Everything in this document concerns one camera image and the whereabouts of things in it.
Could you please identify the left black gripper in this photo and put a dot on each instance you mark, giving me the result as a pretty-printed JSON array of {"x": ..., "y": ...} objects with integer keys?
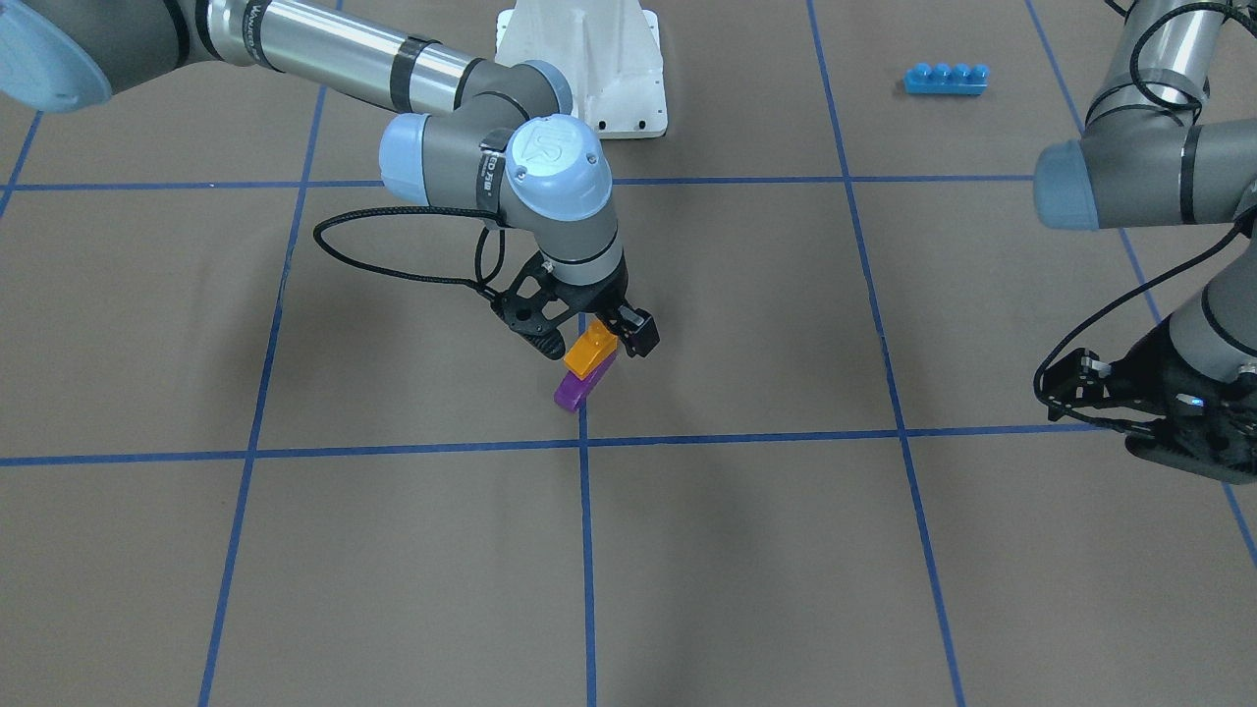
[{"x": 1171, "y": 365}]

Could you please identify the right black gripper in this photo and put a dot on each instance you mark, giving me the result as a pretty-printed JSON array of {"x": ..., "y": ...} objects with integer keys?
[{"x": 596, "y": 297}]

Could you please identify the orange trapezoid block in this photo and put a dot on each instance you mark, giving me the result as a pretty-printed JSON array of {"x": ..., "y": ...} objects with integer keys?
[{"x": 596, "y": 343}]

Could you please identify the purple trapezoid block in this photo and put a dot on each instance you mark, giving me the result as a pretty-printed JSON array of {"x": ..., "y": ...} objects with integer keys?
[{"x": 574, "y": 391}]

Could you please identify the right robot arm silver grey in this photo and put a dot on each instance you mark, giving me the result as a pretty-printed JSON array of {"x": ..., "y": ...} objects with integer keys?
[{"x": 461, "y": 136}]

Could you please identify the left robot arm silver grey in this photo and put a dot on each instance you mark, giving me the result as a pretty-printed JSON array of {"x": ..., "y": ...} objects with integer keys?
[{"x": 1144, "y": 159}]

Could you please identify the long blue toy block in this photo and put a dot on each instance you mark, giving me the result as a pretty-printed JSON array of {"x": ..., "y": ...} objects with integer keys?
[{"x": 944, "y": 79}]

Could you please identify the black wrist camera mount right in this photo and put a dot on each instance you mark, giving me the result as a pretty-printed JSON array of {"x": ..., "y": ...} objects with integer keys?
[{"x": 532, "y": 306}]

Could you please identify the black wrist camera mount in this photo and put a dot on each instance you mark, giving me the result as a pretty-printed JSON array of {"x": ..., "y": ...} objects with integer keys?
[
  {"x": 532, "y": 306},
  {"x": 1067, "y": 385}
]

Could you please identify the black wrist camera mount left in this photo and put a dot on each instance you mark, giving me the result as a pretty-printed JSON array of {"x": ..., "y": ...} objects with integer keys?
[{"x": 1067, "y": 385}]

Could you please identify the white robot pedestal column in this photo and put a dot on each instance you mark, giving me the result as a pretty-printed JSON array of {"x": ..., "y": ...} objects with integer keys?
[{"x": 610, "y": 52}]

